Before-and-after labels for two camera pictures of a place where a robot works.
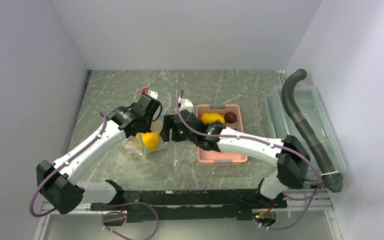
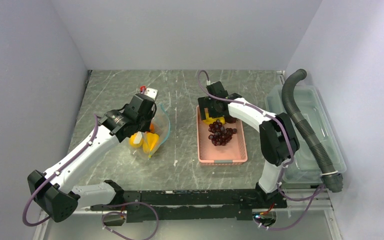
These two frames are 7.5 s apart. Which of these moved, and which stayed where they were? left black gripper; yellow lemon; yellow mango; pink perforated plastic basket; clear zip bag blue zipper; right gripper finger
Moved: yellow lemon; right gripper finger
Stayed: yellow mango; pink perforated plastic basket; left black gripper; clear zip bag blue zipper
